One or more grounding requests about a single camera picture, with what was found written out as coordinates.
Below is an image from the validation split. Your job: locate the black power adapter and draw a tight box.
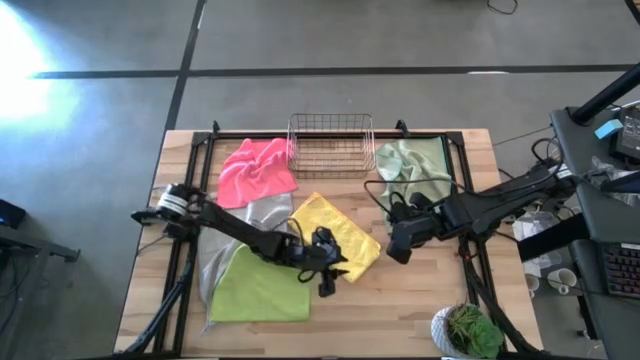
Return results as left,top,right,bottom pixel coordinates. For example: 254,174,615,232
614,107,640,161

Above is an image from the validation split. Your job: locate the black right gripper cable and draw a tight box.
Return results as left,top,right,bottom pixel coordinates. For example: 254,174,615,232
363,177,474,221

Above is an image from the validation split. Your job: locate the yellow microfiber towel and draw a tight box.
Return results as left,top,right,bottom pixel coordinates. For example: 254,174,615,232
288,191,382,284

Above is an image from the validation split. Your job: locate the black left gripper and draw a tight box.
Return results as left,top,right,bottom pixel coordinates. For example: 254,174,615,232
287,227,351,299

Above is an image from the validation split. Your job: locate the black computer keyboard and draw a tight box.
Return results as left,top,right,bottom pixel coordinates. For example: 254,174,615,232
602,243,640,300

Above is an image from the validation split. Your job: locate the grey waffle weave towel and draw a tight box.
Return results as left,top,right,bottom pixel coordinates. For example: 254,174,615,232
197,192,296,331

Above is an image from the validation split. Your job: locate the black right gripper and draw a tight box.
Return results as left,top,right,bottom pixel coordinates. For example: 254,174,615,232
385,194,454,265

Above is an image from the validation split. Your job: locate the black box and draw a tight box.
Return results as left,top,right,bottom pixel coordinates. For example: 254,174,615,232
0,198,27,230

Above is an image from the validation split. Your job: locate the lime green microfiber towel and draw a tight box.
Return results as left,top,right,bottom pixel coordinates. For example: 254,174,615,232
208,243,312,324

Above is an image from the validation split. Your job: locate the wire mesh basket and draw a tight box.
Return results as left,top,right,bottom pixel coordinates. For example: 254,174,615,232
287,113,377,180

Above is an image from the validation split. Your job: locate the black aluminium rig frame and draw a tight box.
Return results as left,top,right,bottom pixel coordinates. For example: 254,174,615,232
119,119,546,360

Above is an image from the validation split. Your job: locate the pink microfiber towel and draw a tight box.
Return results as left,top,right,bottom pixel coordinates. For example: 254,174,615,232
216,138,300,210

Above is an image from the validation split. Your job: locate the light blue block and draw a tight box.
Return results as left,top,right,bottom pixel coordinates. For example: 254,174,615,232
594,118,624,140

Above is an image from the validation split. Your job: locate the black pole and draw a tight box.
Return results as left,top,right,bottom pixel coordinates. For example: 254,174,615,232
569,62,640,126

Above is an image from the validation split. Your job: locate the pale mint green towel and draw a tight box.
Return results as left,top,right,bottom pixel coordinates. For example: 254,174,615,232
374,137,454,236

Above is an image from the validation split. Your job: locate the grey side desk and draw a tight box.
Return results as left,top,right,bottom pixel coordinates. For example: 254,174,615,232
549,104,640,360

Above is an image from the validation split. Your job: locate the clear plastic bag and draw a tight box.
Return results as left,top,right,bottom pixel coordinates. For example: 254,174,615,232
579,155,640,206

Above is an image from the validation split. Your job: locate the potted succulent plant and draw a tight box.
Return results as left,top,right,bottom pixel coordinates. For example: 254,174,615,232
430,303,505,360

